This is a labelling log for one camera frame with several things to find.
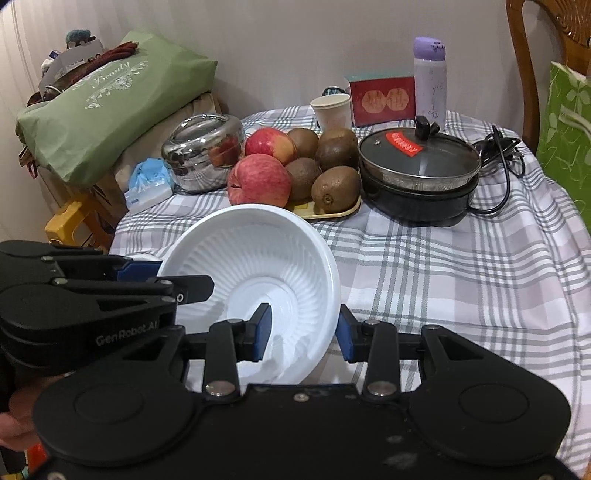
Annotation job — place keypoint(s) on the white cardboard box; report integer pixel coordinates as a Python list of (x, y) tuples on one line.
[(69, 60)]

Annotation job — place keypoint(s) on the person's left hand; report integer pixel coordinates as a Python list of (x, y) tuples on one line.
[(23, 415)]

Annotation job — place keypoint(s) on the teal fuzzy toy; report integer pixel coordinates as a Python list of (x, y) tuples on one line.
[(78, 36)]

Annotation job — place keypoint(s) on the blue tissue packet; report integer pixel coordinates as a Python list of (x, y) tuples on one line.
[(147, 184)]

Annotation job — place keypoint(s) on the wooden chair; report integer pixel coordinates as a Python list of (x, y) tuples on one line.
[(519, 69)]

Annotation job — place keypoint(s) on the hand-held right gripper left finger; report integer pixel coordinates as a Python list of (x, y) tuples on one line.
[(264, 324)]

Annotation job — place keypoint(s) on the large white ribbed bowl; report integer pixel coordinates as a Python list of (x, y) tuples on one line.
[(258, 249)]

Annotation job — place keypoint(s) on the white bottle with purple cap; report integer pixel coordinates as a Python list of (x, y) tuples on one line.
[(429, 87)]

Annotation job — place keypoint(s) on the white paper cup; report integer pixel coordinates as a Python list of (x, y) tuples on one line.
[(332, 113)]

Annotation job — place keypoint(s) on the black electric pot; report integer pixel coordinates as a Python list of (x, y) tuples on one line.
[(415, 207)]

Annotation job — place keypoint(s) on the green pillow bag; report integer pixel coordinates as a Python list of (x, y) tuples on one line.
[(115, 106)]

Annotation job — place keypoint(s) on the stainless steel container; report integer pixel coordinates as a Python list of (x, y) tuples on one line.
[(194, 152)]

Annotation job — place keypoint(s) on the yellow plastic stool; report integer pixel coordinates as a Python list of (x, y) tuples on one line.
[(69, 221)]

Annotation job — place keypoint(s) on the green leaf-print storage bag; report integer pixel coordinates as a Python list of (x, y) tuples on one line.
[(563, 138)]

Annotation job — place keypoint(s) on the red gift box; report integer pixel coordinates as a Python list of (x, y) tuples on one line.
[(383, 101)]

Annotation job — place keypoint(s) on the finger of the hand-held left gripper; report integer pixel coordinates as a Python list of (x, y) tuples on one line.
[(194, 286), (136, 272)]

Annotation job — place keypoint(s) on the brown kiwi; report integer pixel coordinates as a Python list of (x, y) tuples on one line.
[(304, 142), (302, 177), (337, 150), (337, 189)]

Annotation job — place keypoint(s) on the glass pot lid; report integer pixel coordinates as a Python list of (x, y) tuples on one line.
[(438, 161)]

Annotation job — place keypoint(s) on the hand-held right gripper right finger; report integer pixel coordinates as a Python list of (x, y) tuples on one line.
[(344, 333)]

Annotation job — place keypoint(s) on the maroon cloth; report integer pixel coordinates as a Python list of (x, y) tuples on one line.
[(111, 53)]

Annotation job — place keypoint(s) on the red apple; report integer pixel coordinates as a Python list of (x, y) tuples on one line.
[(258, 182), (270, 145)]

